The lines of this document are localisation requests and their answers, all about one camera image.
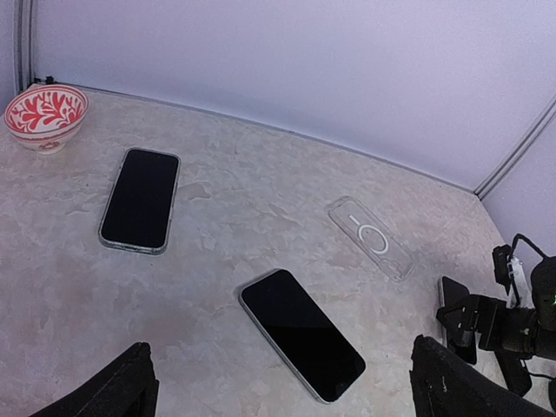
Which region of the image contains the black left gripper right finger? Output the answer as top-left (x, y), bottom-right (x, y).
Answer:
top-left (409, 334), bottom-right (553, 417)

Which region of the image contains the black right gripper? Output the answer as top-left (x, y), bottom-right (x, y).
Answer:
top-left (436, 294), bottom-right (513, 352)

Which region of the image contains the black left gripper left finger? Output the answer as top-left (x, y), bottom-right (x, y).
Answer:
top-left (35, 342), bottom-right (159, 417)

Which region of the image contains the small silver-edged phone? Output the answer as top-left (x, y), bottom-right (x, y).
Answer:
top-left (439, 276), bottom-right (477, 366)

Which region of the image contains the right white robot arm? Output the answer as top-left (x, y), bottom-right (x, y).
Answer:
top-left (436, 257), bottom-right (555, 361)

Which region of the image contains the silver-edged phone black screen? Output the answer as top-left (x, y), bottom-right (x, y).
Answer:
top-left (238, 269), bottom-right (366, 404)

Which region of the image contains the clear magsafe phone case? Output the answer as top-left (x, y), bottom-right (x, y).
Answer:
top-left (325, 195), bottom-right (416, 281)

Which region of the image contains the red patterned bowl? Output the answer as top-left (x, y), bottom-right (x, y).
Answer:
top-left (3, 84), bottom-right (89, 155)

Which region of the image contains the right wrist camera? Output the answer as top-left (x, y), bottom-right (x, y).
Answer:
top-left (492, 244), bottom-right (521, 308)

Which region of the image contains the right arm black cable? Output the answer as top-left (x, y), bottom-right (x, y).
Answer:
top-left (510, 233), bottom-right (548, 261)

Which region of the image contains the right aluminium frame post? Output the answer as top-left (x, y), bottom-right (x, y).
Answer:
top-left (473, 96), bottom-right (555, 201)

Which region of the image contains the aluminium frame post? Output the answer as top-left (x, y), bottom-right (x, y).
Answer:
top-left (13, 0), bottom-right (36, 94)
top-left (473, 96), bottom-right (555, 201)

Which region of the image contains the left aluminium frame post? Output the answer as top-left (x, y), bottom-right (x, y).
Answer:
top-left (13, 0), bottom-right (36, 94)

